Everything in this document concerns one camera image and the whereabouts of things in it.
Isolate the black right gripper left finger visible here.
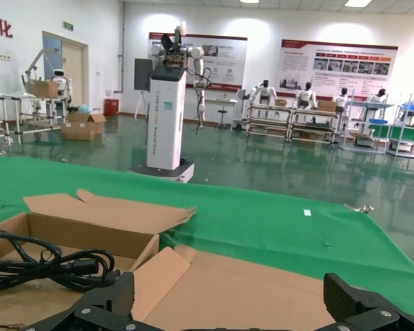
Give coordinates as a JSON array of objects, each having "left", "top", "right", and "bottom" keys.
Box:
[{"left": 20, "top": 271, "right": 139, "bottom": 331}]

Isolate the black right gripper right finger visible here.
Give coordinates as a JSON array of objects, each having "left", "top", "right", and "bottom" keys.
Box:
[{"left": 323, "top": 272, "right": 414, "bottom": 331}]

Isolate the black power cable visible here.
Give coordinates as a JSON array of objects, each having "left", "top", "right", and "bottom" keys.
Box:
[{"left": 0, "top": 227, "right": 121, "bottom": 294}]

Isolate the open cardboard box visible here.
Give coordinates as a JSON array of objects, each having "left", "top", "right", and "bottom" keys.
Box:
[
  {"left": 0, "top": 188, "right": 197, "bottom": 331},
  {"left": 129, "top": 243, "right": 366, "bottom": 331}
]

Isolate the metal table clip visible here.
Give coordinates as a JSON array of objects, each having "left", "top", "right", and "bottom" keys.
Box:
[{"left": 344, "top": 203, "right": 375, "bottom": 213}]

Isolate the green tablecloth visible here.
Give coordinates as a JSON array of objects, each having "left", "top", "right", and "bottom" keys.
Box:
[{"left": 0, "top": 155, "right": 414, "bottom": 323}]

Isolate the open cardboard carton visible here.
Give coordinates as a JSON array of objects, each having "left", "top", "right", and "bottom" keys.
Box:
[{"left": 61, "top": 110, "right": 107, "bottom": 141}]

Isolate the white tower robot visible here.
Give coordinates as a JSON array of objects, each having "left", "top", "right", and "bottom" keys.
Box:
[{"left": 127, "top": 20, "right": 215, "bottom": 183}]

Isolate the beige pipe workbench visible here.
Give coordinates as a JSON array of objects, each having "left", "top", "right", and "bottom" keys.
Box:
[
  {"left": 289, "top": 106, "right": 339, "bottom": 143},
  {"left": 246, "top": 102, "right": 293, "bottom": 137}
]

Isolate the grey metal shelf rack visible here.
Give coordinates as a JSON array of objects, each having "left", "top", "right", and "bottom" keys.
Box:
[
  {"left": 386, "top": 92, "right": 414, "bottom": 158},
  {"left": 341, "top": 91, "right": 395, "bottom": 151}
]

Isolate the red bin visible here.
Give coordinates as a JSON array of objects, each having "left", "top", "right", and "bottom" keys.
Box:
[{"left": 103, "top": 98, "right": 120, "bottom": 116}]

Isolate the white pipe rack workbench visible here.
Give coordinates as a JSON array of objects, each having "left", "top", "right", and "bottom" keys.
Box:
[{"left": 0, "top": 91, "right": 73, "bottom": 144}]

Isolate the white desk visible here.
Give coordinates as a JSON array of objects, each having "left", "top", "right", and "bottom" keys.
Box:
[{"left": 205, "top": 98, "right": 239, "bottom": 123}]

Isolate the cardboard carton on rack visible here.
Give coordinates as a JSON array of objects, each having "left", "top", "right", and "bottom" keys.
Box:
[{"left": 30, "top": 79, "right": 60, "bottom": 99}]

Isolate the black display screen on stand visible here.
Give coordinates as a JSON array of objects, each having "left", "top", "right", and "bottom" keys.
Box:
[{"left": 133, "top": 57, "right": 153, "bottom": 120}]

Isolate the small white humanoid robot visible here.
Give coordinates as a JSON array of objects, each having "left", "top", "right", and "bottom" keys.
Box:
[{"left": 51, "top": 68, "right": 73, "bottom": 104}]

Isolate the beige door with frame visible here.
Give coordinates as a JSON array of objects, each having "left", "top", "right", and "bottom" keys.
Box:
[{"left": 41, "top": 30, "right": 90, "bottom": 108}]

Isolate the wide wall poster board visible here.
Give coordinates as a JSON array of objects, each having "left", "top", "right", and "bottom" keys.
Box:
[{"left": 278, "top": 39, "right": 400, "bottom": 101}]

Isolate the white wall pipe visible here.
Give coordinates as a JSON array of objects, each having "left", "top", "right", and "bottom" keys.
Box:
[{"left": 119, "top": 0, "right": 127, "bottom": 94}]

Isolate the white lifting frame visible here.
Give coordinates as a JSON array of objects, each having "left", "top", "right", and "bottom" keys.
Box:
[{"left": 20, "top": 48, "right": 63, "bottom": 92}]

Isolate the red wall lettering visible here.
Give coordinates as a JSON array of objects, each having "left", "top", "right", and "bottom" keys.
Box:
[{"left": 0, "top": 15, "right": 14, "bottom": 38}]

